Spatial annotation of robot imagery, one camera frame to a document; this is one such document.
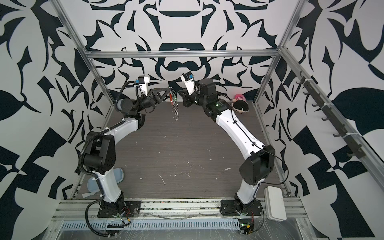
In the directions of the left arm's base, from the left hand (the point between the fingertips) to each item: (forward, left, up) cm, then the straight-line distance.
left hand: (170, 87), depth 68 cm
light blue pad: (-30, +44, -40) cm, 66 cm away
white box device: (-42, -47, -37) cm, 73 cm away
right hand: (+2, -4, -4) cm, 6 cm away
